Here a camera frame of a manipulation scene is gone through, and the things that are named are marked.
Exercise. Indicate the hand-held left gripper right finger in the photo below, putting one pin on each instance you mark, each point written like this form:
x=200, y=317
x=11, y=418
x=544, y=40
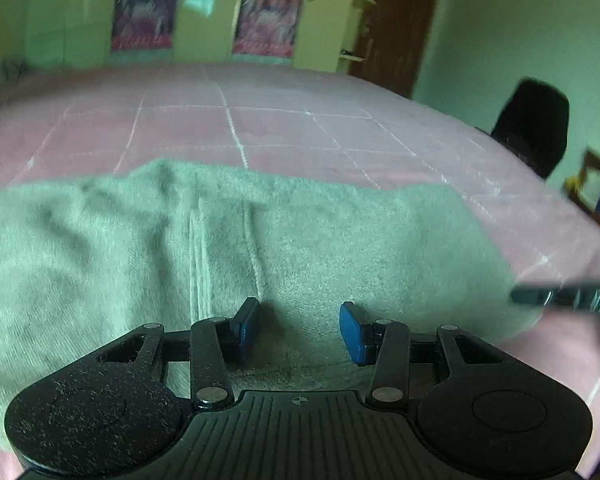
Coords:
x=354, y=332

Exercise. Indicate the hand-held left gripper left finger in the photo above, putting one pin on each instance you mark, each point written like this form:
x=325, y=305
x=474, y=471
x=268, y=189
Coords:
x=245, y=330

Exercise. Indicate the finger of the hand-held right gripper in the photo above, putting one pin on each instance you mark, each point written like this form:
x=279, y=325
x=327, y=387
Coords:
x=570, y=297

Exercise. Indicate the light green towel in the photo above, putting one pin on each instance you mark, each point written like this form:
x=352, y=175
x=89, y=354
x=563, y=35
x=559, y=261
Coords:
x=105, y=260

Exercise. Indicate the yellow wooden furniture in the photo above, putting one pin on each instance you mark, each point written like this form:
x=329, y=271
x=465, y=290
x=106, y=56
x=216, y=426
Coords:
x=592, y=190

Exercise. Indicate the cream corner shelves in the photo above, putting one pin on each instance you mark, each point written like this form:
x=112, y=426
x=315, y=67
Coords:
x=356, y=25

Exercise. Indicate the cream wardrobe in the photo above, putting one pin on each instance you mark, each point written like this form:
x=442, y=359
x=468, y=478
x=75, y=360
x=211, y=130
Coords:
x=205, y=25

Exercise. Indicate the brown wooden door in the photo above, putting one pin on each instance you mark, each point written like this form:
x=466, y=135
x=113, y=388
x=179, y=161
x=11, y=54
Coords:
x=400, y=25

